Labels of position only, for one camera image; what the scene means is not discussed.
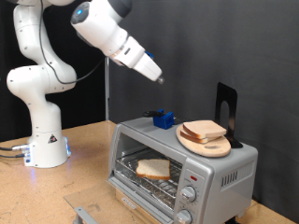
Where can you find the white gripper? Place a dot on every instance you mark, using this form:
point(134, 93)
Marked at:
point(140, 62)

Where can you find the metal spatula with blue block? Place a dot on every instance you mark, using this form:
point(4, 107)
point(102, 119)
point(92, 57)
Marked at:
point(163, 120)

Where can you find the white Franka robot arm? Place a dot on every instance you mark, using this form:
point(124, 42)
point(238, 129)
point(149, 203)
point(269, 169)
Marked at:
point(43, 124)

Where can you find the silver toaster oven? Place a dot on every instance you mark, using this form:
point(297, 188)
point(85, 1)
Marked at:
point(218, 161)

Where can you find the silver oven knob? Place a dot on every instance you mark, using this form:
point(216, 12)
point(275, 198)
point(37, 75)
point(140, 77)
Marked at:
point(188, 193)
point(183, 217)

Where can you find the vertical metal pole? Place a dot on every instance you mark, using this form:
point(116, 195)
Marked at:
point(106, 93)

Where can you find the grey backdrop cloth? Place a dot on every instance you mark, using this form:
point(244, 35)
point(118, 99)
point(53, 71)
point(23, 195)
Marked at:
point(218, 46)

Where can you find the black metal bookend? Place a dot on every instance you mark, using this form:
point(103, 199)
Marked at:
point(227, 91)

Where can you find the black curtain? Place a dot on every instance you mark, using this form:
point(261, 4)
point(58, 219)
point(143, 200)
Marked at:
point(84, 109)

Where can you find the round wooden cutting board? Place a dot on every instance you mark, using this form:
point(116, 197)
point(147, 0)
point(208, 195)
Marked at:
point(215, 149)

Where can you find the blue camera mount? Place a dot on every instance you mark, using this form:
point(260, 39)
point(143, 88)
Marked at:
point(149, 55)

